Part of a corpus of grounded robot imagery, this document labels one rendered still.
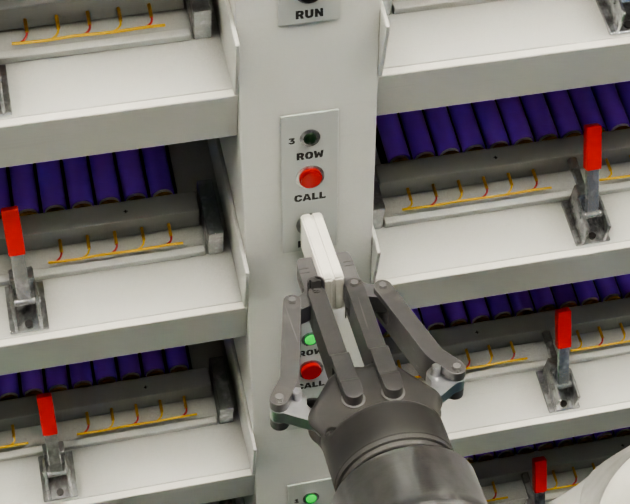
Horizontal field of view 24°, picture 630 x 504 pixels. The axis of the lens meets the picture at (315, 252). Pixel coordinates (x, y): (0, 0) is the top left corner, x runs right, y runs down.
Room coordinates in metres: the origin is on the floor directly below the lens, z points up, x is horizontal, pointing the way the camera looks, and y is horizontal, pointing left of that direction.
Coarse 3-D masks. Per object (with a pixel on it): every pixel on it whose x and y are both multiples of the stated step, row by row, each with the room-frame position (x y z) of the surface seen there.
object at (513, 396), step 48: (576, 288) 0.95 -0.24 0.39; (624, 288) 0.95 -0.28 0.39; (384, 336) 0.89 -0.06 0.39; (432, 336) 0.89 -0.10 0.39; (480, 336) 0.89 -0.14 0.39; (528, 336) 0.90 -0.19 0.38; (576, 336) 0.91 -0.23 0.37; (624, 336) 0.91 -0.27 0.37; (480, 384) 0.86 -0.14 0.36; (528, 384) 0.86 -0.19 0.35; (576, 384) 0.85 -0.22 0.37; (624, 384) 0.87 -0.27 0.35; (480, 432) 0.82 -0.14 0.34; (528, 432) 0.83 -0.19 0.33; (576, 432) 0.85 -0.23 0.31
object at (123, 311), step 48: (192, 144) 0.91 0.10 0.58; (96, 240) 0.82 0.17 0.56; (192, 240) 0.83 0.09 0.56; (240, 240) 0.79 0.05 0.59; (0, 288) 0.78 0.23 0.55; (48, 288) 0.78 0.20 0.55; (96, 288) 0.78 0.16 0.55; (144, 288) 0.79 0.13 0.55; (192, 288) 0.79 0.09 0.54; (240, 288) 0.79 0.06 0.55; (0, 336) 0.74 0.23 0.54; (48, 336) 0.74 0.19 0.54; (96, 336) 0.75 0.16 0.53; (144, 336) 0.76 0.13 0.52; (192, 336) 0.77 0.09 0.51; (240, 336) 0.79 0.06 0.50
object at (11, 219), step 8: (8, 208) 0.78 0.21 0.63; (16, 208) 0.78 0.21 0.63; (8, 216) 0.77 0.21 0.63; (16, 216) 0.77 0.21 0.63; (8, 224) 0.77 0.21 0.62; (16, 224) 0.77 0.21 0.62; (8, 232) 0.77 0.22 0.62; (16, 232) 0.77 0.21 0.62; (8, 240) 0.77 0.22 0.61; (16, 240) 0.77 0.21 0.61; (8, 248) 0.76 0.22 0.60; (16, 248) 0.77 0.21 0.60; (24, 248) 0.77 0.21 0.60; (16, 256) 0.76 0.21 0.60; (24, 256) 0.77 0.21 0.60; (16, 264) 0.76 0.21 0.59; (24, 264) 0.76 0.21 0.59; (16, 272) 0.76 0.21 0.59; (24, 272) 0.76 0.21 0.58; (16, 280) 0.76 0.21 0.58; (24, 280) 0.76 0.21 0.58; (16, 288) 0.76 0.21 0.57; (24, 288) 0.76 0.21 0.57; (24, 296) 0.76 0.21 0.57
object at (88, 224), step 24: (192, 192) 0.85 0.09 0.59; (24, 216) 0.82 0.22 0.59; (48, 216) 0.82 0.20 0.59; (72, 216) 0.82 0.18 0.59; (96, 216) 0.82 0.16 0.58; (120, 216) 0.82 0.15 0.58; (144, 216) 0.82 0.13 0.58; (168, 216) 0.83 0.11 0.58; (192, 216) 0.83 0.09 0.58; (0, 240) 0.80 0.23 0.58; (24, 240) 0.81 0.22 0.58; (48, 240) 0.81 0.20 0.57; (72, 240) 0.82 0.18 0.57; (144, 240) 0.82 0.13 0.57
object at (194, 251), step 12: (156, 252) 0.81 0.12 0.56; (168, 252) 0.81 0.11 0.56; (180, 252) 0.81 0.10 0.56; (192, 252) 0.81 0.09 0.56; (204, 252) 0.81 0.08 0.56; (84, 264) 0.80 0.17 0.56; (96, 264) 0.80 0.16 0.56; (108, 264) 0.80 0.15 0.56; (120, 264) 0.80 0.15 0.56; (132, 264) 0.80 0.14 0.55; (0, 276) 0.78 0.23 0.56; (36, 276) 0.79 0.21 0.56; (48, 276) 0.79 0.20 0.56; (60, 276) 0.79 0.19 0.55
